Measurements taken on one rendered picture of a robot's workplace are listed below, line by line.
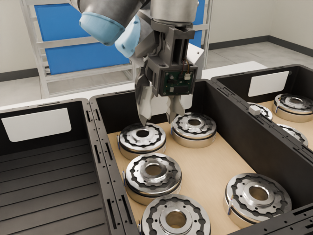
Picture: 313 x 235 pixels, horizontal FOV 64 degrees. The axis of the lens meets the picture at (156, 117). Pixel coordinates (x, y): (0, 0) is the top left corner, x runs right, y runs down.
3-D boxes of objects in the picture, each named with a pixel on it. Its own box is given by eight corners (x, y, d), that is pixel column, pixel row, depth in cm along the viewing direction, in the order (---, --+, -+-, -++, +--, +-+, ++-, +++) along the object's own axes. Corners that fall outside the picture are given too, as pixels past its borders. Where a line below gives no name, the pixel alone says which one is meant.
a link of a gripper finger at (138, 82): (131, 103, 48) (144, 60, 45) (129, 100, 50) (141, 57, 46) (153, 106, 51) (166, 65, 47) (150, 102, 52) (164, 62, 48)
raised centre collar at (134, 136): (128, 131, 56) (128, 129, 55) (149, 127, 57) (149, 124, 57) (134, 144, 52) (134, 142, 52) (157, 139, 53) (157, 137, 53)
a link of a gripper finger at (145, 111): (137, 137, 48) (151, 93, 44) (129, 121, 52) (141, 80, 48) (152, 138, 49) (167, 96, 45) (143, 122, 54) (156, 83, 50)
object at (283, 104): (266, 97, 70) (267, 95, 70) (296, 93, 72) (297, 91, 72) (291, 116, 62) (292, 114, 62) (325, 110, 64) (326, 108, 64)
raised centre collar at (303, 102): (281, 99, 68) (282, 97, 68) (296, 97, 69) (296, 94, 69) (294, 108, 64) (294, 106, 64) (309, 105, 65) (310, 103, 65)
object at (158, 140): (115, 128, 57) (115, 127, 57) (156, 120, 60) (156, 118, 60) (125, 156, 49) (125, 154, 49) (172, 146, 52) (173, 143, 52)
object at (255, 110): (248, 111, 50) (249, 106, 49) (254, 110, 50) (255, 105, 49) (254, 115, 48) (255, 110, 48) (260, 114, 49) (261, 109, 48)
